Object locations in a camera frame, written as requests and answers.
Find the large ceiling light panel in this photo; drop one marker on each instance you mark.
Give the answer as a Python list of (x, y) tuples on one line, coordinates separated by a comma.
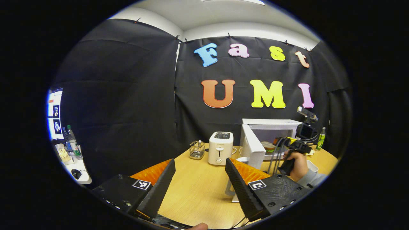
[(243, 1)]

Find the black backdrop cloth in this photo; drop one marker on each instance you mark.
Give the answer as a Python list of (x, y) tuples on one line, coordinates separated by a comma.
[(127, 95)]

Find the green drink bottle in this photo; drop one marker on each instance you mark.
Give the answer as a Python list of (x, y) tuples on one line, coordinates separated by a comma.
[(320, 142)]

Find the black computer mouse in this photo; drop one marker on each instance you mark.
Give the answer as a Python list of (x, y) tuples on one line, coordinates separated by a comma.
[(76, 174)]

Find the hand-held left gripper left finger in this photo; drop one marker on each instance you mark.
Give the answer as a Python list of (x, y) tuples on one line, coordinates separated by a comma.
[(158, 191)]

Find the cream toaster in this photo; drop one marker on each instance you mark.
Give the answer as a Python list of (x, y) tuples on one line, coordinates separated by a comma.
[(219, 153)]

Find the white rectangular dish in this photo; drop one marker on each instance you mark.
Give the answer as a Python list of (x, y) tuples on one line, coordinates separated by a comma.
[(312, 166)]

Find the bright computer monitor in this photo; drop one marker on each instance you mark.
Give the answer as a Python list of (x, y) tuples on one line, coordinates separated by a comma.
[(55, 111)]

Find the blue label water bottle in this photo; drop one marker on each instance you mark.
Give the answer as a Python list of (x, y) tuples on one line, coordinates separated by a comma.
[(66, 140)]

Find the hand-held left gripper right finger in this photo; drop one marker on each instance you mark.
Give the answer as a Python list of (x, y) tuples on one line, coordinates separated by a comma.
[(243, 191)]

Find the white side table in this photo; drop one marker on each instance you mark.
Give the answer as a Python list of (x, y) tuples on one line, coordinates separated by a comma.
[(80, 174)]

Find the bread and lettuce sandwich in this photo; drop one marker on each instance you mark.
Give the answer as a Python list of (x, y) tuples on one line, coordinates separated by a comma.
[(268, 147)]

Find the green label water bottle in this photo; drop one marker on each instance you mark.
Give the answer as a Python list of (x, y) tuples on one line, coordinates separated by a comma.
[(75, 147)]

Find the white microwave oven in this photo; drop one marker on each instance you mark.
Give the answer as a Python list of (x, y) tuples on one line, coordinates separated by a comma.
[(252, 150)]

